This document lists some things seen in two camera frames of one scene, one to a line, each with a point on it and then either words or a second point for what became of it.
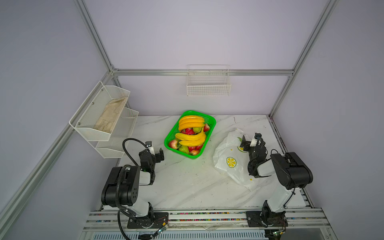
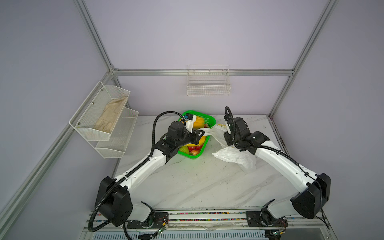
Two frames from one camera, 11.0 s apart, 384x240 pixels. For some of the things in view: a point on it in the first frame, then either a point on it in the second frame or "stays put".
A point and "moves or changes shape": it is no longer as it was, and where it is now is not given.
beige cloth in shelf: [111, 113] stays put
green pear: [184, 149] stays put
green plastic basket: [175, 130] stays put
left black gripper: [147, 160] → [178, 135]
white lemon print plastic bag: [232, 160] moves or changes shape
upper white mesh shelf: [97, 117] stays put
